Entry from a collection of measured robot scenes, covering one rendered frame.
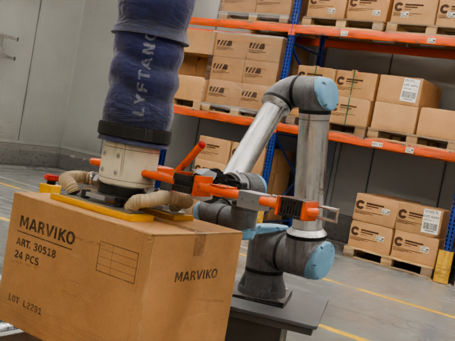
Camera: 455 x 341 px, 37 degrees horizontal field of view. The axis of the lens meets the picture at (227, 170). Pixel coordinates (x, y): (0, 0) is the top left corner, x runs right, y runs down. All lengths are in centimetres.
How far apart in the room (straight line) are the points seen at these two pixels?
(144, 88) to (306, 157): 72
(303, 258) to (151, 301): 84
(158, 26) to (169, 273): 71
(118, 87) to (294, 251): 92
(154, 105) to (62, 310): 65
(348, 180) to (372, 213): 164
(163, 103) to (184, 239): 43
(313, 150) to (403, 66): 828
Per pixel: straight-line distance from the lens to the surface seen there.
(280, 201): 178
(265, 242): 263
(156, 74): 204
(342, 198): 1085
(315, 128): 247
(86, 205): 206
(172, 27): 207
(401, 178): 1052
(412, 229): 912
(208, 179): 197
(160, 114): 205
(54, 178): 306
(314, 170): 249
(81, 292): 200
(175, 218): 208
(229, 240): 206
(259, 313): 251
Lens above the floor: 137
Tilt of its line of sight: 3 degrees down
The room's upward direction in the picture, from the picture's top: 10 degrees clockwise
